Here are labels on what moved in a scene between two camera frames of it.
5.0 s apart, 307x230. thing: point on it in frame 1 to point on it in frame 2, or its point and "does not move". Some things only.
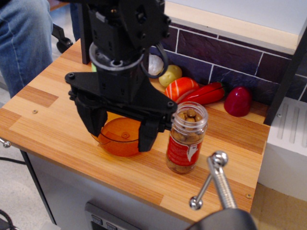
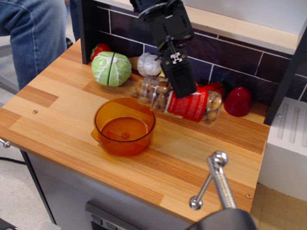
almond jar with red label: [186, 141] to [204, 105]
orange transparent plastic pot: [120, 136] does not move
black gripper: [127, 93] to [171, 29]
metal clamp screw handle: [216, 160] does not move
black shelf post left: [85, 26] does not move
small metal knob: [6, 144] does not move
